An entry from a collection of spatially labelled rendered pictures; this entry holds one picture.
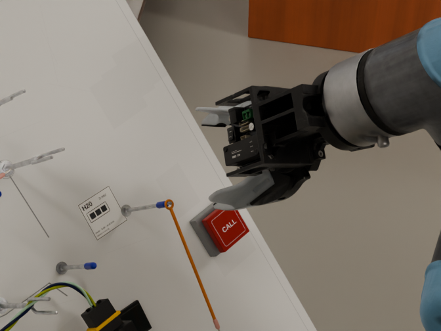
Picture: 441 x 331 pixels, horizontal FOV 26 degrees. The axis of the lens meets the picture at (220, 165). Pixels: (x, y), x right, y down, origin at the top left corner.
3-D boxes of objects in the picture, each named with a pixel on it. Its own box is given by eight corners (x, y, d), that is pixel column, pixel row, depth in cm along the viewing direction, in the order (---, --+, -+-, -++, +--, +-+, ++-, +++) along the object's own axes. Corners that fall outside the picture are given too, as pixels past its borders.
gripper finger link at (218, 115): (168, 93, 96) (228, 98, 88) (214, 96, 99) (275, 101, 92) (167, 124, 96) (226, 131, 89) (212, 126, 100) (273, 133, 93)
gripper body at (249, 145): (209, 100, 88) (300, 59, 79) (277, 105, 93) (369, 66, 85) (222, 182, 87) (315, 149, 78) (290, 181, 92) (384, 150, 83)
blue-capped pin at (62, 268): (59, 276, 112) (92, 274, 105) (53, 265, 112) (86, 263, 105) (69, 270, 113) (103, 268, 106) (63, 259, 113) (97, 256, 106)
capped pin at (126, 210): (126, 219, 118) (172, 212, 110) (118, 211, 118) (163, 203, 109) (133, 209, 119) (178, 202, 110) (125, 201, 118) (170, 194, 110)
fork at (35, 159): (8, 157, 111) (60, 140, 99) (16, 171, 111) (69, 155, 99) (-5, 167, 109) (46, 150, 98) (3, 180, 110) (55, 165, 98)
